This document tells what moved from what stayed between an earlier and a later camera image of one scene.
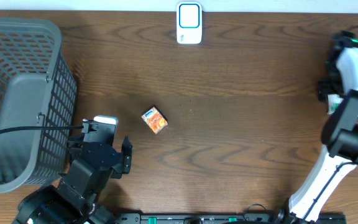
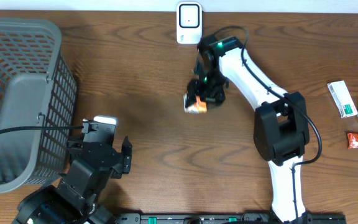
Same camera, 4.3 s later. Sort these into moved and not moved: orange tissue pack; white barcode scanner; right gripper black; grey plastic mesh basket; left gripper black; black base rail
Moved: right gripper black; orange tissue pack
Not moved: black base rail; left gripper black; grey plastic mesh basket; white barcode scanner
